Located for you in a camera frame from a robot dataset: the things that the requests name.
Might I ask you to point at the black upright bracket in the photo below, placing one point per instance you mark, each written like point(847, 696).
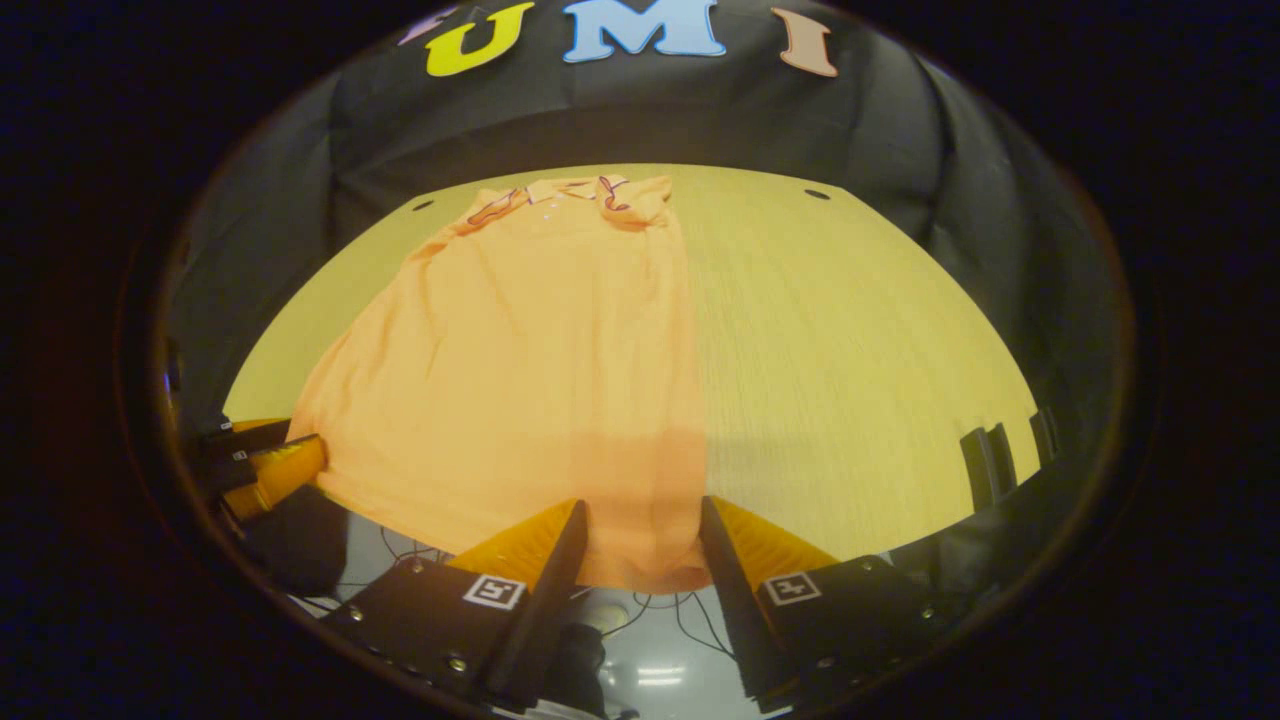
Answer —
point(985, 465)
point(1043, 435)

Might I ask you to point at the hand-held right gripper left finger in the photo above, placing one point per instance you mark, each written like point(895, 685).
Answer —
point(530, 620)

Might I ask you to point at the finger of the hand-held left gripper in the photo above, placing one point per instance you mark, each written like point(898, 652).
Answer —
point(280, 470)
point(245, 438)

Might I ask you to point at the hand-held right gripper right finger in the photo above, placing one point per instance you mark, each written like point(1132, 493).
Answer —
point(735, 610)

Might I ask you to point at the orange T-shirt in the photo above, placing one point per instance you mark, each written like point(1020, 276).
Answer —
point(520, 380)

